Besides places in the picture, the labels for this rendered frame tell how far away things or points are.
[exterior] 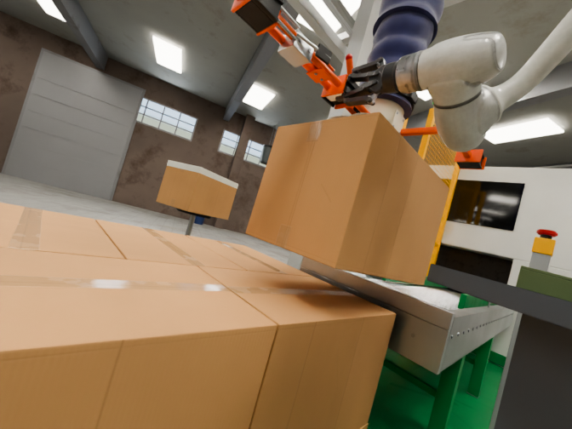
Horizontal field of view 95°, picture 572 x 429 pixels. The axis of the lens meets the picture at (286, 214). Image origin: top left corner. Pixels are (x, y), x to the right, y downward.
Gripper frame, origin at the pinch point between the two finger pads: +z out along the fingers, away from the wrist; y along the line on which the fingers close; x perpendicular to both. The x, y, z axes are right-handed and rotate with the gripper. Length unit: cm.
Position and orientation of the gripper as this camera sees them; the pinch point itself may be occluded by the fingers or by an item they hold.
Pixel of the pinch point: (338, 89)
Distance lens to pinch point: 93.8
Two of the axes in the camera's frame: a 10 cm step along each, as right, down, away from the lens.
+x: 6.9, 2.3, 6.8
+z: -6.6, -1.6, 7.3
